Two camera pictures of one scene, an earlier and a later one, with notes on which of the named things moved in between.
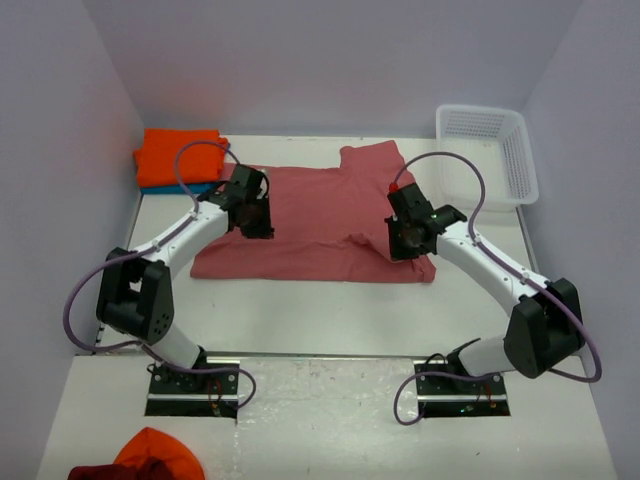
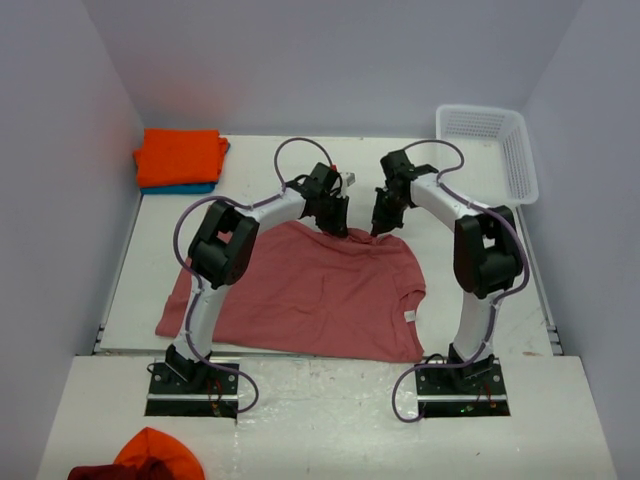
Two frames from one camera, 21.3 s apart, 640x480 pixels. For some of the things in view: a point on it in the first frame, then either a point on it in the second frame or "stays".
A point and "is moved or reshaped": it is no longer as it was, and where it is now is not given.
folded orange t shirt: (199, 164) stays
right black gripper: (398, 253) → (381, 221)
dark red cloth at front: (142, 470) stays
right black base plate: (448, 397) stays
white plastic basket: (496, 141) stays
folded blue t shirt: (174, 189) stays
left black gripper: (264, 230) → (336, 225)
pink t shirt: (329, 224) is moved or reshaped
